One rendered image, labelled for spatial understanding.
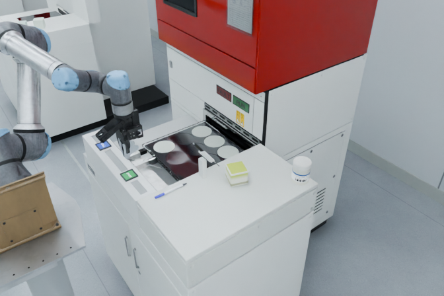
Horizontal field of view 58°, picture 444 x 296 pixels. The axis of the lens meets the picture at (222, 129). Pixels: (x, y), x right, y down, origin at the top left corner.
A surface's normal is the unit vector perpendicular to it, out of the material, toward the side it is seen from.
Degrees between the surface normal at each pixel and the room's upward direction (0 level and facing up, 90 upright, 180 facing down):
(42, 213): 90
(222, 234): 0
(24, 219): 90
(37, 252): 0
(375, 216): 0
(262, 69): 90
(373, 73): 90
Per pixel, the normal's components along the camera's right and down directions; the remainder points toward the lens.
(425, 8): -0.80, 0.33
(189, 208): 0.00, -0.83
